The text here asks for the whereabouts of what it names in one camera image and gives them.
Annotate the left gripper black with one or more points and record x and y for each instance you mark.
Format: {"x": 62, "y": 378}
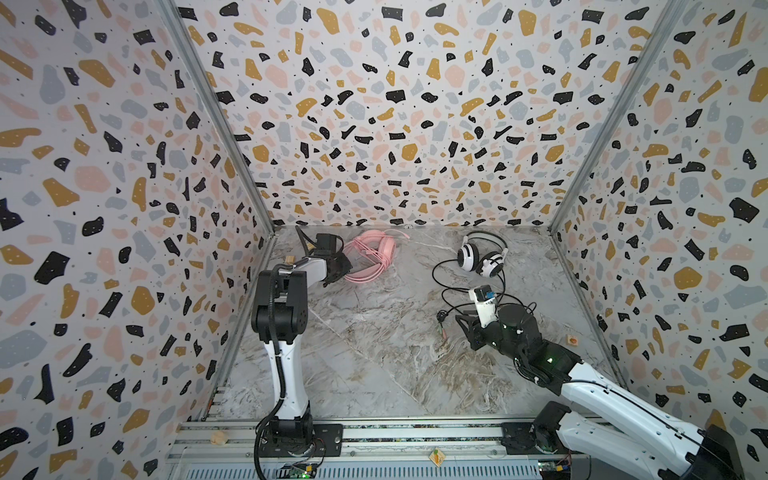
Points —
{"x": 343, "y": 265}

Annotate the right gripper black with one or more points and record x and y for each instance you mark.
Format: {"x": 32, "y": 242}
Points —
{"x": 477, "y": 334}

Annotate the pink headphones with cable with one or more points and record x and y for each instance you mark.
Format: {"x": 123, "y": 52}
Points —
{"x": 377, "y": 246}

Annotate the white black headphones with cable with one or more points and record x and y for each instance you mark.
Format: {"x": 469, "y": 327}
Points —
{"x": 485, "y": 254}

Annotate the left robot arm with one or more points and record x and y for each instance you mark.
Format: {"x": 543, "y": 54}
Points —
{"x": 280, "y": 318}

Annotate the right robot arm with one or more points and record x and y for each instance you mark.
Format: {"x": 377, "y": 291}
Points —
{"x": 592, "y": 414}

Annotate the green circuit board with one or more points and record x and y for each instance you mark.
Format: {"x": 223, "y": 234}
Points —
{"x": 298, "y": 471}

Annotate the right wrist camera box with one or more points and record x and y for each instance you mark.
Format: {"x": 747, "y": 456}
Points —
{"x": 485, "y": 301}

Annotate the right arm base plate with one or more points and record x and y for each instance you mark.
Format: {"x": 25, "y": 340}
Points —
{"x": 522, "y": 438}

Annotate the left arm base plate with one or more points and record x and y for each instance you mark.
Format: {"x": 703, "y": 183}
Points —
{"x": 324, "y": 439}

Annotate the wooden block on left rail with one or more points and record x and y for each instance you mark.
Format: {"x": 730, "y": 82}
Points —
{"x": 219, "y": 438}

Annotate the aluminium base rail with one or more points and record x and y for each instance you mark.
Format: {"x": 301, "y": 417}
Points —
{"x": 389, "y": 448}

